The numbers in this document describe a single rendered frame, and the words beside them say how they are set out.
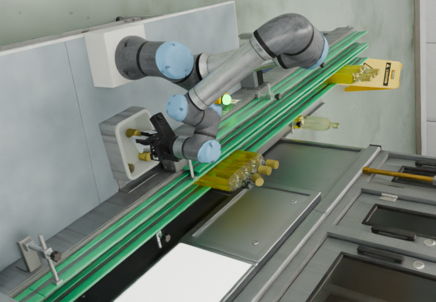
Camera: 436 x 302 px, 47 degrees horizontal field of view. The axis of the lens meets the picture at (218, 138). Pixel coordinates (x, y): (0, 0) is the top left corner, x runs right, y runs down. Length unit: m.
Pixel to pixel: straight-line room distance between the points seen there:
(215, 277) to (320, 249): 0.38
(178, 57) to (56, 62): 0.39
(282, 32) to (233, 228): 0.80
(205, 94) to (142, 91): 0.52
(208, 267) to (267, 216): 0.34
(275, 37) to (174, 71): 0.36
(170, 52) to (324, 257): 0.84
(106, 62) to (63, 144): 0.31
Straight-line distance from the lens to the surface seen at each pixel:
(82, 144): 1.78
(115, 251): 1.75
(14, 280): 1.63
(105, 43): 1.69
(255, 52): 1.42
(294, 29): 1.42
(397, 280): 1.67
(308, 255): 1.74
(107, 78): 1.73
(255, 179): 1.88
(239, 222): 1.90
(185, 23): 2.13
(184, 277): 1.69
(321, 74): 2.79
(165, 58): 1.58
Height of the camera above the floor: 2.14
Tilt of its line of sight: 36 degrees down
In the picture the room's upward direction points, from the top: 98 degrees clockwise
